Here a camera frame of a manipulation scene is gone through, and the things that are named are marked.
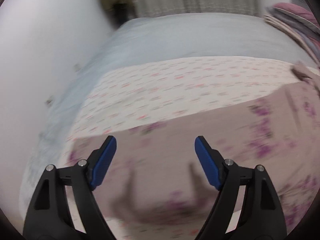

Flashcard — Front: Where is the beige purple floral garment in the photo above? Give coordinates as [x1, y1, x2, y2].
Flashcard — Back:
[65, 60, 320, 240]

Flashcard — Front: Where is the white floral patterned sheet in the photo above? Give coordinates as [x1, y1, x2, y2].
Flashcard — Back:
[60, 56, 301, 240]

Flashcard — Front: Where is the light blue bed sheet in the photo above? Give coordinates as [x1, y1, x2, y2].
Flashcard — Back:
[19, 12, 317, 216]

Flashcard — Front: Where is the striped folded blanket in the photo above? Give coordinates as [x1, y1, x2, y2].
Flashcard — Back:
[263, 7, 319, 67]

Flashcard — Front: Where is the pink pillow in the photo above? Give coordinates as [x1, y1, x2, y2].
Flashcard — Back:
[270, 2, 319, 27]

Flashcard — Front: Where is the olive green hanging jacket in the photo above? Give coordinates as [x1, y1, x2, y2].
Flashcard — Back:
[100, 0, 137, 28]

